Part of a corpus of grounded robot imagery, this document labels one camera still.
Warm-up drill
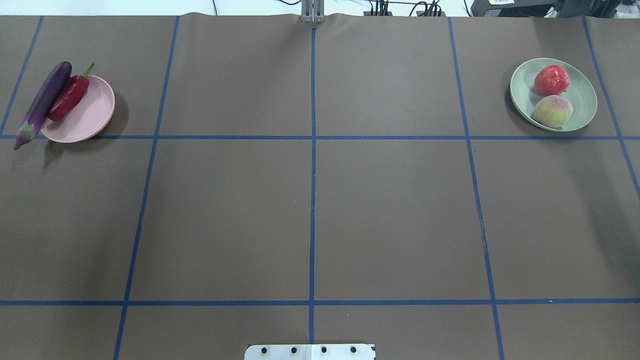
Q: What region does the green pink peach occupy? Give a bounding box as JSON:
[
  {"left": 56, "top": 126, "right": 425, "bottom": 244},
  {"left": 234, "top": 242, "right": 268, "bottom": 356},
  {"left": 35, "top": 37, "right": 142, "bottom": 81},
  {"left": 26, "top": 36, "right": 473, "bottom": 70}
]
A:
[{"left": 532, "top": 95, "right": 574, "bottom": 129}]

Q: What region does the red pomegranate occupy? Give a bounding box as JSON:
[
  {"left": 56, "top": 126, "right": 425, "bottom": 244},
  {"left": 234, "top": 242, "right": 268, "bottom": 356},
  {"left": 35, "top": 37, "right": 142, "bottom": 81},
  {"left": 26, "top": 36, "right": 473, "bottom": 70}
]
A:
[{"left": 534, "top": 64, "right": 570, "bottom": 96}]

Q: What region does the red chili pepper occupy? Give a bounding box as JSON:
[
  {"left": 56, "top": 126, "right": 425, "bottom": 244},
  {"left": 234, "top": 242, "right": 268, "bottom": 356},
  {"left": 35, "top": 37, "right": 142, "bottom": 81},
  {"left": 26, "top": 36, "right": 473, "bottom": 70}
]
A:
[{"left": 47, "top": 63, "right": 95, "bottom": 122}]

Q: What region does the purple eggplant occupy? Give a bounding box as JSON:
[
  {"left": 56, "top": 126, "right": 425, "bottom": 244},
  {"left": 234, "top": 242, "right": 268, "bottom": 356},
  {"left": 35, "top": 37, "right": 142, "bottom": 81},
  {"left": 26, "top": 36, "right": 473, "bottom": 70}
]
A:
[{"left": 13, "top": 61, "right": 73, "bottom": 150}]

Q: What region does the pink plate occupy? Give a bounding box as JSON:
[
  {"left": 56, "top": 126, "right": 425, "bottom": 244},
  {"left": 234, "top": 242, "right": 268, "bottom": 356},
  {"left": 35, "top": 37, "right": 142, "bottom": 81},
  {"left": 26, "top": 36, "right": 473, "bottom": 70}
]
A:
[{"left": 40, "top": 75, "right": 115, "bottom": 143}]

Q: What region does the green plate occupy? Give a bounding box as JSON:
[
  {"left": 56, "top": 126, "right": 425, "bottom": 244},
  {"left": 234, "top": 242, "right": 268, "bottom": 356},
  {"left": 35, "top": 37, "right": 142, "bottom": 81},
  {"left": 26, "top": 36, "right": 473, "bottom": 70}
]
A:
[{"left": 509, "top": 57, "right": 598, "bottom": 132}]

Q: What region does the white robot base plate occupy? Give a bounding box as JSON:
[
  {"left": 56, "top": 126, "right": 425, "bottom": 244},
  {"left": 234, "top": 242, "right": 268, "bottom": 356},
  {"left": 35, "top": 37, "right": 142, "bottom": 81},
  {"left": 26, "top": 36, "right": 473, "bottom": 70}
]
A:
[{"left": 243, "top": 343, "right": 377, "bottom": 360}]

